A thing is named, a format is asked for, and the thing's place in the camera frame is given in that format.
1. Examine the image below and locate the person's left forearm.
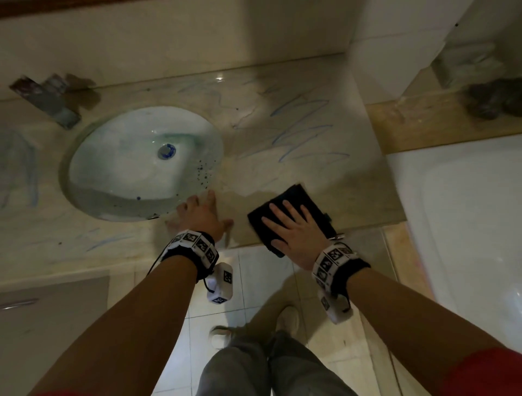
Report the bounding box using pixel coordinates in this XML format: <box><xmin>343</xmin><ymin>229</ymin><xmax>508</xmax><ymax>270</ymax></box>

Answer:
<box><xmin>28</xmin><ymin>255</ymin><xmax>198</xmax><ymax>396</ymax></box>

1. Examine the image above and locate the person's left hand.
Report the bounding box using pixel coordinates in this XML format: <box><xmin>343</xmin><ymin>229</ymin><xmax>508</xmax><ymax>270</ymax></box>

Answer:
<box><xmin>167</xmin><ymin>189</ymin><xmax>234</xmax><ymax>242</ymax></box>

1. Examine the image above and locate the red shirt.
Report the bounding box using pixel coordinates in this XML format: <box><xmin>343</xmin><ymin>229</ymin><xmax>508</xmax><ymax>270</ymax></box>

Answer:
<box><xmin>438</xmin><ymin>346</ymin><xmax>522</xmax><ymax>396</ymax></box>

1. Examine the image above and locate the white bathtub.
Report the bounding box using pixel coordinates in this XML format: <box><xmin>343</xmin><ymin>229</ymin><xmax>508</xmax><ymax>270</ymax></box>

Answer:
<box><xmin>386</xmin><ymin>134</ymin><xmax>522</xmax><ymax>356</ymax></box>

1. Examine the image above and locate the clear plastic bag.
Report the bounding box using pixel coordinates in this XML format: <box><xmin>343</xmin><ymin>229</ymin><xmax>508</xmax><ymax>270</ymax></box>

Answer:
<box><xmin>432</xmin><ymin>40</ymin><xmax>506</xmax><ymax>89</ymax></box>

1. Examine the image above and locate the white shoe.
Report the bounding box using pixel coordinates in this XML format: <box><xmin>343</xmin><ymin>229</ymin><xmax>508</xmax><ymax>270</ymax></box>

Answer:
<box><xmin>276</xmin><ymin>306</ymin><xmax>301</xmax><ymax>337</ymax></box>
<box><xmin>210</xmin><ymin>325</ymin><xmax>237</xmax><ymax>350</ymax></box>

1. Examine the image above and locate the chrome faucet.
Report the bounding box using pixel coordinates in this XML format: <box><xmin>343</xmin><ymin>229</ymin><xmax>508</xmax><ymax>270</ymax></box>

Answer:
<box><xmin>9</xmin><ymin>73</ymin><xmax>82</xmax><ymax>131</ymax></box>

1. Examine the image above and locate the black cloth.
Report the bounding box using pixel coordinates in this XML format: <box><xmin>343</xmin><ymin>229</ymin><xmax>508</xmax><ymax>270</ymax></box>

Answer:
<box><xmin>247</xmin><ymin>183</ymin><xmax>338</xmax><ymax>258</ymax></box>

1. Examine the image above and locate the person's right hand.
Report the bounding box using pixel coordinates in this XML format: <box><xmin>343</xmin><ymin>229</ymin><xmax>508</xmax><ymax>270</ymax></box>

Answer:
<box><xmin>260</xmin><ymin>200</ymin><xmax>333</xmax><ymax>271</ymax></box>

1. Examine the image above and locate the beige stone tub ledge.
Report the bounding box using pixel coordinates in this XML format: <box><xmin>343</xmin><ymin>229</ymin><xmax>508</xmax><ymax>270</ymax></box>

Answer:
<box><xmin>365</xmin><ymin>67</ymin><xmax>522</xmax><ymax>156</ymax></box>

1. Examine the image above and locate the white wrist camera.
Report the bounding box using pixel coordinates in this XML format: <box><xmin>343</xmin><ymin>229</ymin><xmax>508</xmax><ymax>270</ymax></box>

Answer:
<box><xmin>205</xmin><ymin>262</ymin><xmax>234</xmax><ymax>305</ymax></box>
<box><xmin>318</xmin><ymin>287</ymin><xmax>353</xmax><ymax>325</ymax></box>

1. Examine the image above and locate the person's right forearm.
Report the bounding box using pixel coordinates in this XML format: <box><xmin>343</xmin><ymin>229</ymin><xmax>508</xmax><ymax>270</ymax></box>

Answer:
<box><xmin>346</xmin><ymin>267</ymin><xmax>506</xmax><ymax>396</ymax></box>

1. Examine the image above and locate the black cable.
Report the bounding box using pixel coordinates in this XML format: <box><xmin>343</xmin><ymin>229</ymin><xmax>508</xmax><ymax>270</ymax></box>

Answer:
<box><xmin>146</xmin><ymin>251</ymin><xmax>166</xmax><ymax>276</ymax></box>

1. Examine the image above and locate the white oval sink basin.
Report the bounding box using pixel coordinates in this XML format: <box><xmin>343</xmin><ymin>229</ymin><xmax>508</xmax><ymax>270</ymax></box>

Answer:
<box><xmin>59</xmin><ymin>106</ymin><xmax>225</xmax><ymax>223</ymax></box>

